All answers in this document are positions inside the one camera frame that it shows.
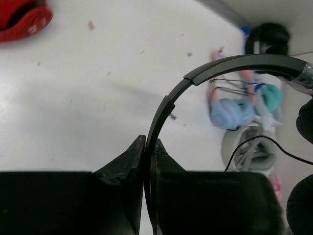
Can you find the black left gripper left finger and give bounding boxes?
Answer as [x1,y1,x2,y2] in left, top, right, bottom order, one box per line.
[92,135,146,234]

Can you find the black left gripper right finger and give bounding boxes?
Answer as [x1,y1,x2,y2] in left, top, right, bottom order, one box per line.
[150,141,284,235]

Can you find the black wired headphones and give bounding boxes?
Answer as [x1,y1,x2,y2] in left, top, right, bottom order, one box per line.
[144,54,313,231]

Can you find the grey headphones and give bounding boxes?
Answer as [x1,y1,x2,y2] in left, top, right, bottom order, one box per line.
[221,122,277,177]

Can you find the pink blue cat-ear headphones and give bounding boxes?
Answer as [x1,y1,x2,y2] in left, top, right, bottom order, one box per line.
[207,49,260,130]

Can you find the teal and white headphones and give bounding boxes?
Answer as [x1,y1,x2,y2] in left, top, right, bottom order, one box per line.
[254,83,283,131]

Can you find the red and black headphones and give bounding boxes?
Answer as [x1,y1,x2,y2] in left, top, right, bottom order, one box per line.
[0,0,53,43]

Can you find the black headphones in corner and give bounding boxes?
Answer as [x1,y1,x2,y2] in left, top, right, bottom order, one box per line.
[245,23,290,55]

